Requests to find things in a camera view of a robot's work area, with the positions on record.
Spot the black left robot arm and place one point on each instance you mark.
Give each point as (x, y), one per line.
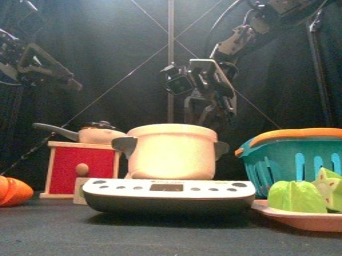
(9, 23)

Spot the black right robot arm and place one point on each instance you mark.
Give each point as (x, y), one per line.
(248, 30)

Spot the teal basket orange rim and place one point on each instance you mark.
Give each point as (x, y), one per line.
(280, 160)

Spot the green toy cabbage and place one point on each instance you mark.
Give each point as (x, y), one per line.
(293, 197)

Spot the orange toy carrot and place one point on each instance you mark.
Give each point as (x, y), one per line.
(13, 191)

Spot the green toy star fruit slice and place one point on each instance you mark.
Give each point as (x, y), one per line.
(331, 188)

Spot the thin vertical metal frame pole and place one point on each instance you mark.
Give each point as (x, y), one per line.
(169, 40)

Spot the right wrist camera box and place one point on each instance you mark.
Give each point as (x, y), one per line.
(176, 81)

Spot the pink plate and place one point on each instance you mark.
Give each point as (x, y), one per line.
(307, 220)

